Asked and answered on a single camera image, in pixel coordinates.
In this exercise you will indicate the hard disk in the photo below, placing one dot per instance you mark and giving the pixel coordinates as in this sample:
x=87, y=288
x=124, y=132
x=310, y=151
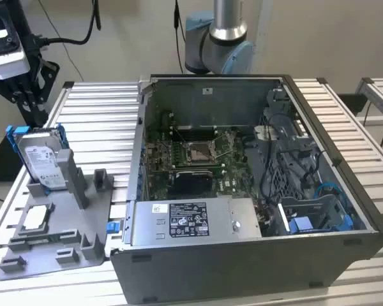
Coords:
x=40, y=159

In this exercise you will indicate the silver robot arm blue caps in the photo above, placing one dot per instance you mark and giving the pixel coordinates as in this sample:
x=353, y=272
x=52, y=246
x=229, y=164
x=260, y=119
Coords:
x=223, y=32

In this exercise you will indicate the grey metal disk bay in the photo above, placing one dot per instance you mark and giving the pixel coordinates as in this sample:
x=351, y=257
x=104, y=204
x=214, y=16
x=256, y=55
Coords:
x=290, y=178

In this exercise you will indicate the black box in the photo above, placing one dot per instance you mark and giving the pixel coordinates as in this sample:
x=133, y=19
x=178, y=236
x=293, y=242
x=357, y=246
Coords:
x=351, y=103
x=0, y=159

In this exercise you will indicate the silver CPU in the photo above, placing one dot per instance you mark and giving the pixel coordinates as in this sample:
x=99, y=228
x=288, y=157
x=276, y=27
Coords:
x=35, y=218

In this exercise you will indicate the grey parts rack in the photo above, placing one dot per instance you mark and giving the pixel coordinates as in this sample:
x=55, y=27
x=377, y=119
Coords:
x=67, y=223

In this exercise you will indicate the green RAM stick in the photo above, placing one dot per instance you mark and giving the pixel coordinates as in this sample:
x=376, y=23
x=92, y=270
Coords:
x=48, y=238

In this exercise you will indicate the blue release latch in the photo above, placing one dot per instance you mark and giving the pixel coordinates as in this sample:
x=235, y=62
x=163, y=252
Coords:
x=111, y=227

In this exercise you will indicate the RAM slot with white latches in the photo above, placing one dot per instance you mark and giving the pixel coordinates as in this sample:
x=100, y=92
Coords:
x=194, y=167
x=194, y=127
x=194, y=133
x=194, y=163

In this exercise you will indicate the silver power supply unit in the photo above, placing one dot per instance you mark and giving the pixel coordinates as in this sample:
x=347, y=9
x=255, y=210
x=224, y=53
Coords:
x=147, y=223

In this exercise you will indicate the CPU socket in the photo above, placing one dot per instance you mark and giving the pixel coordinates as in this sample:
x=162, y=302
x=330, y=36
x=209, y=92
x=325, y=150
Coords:
x=199, y=154

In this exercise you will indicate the black graphics card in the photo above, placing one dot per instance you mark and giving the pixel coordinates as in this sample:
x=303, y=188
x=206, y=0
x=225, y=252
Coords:
x=191, y=183

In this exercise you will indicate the green motherboard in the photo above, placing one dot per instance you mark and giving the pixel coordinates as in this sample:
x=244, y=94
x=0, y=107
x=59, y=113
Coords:
x=233, y=178

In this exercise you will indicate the grey open PC case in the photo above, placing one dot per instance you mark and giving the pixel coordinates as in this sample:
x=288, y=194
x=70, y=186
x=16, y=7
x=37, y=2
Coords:
x=229, y=274

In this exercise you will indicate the blue plastic clip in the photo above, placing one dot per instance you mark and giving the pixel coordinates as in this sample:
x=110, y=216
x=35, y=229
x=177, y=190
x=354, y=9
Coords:
x=300, y=226
x=348, y=221

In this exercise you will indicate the aluminium slat side table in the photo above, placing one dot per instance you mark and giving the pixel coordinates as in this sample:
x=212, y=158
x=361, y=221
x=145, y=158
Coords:
x=381, y=92

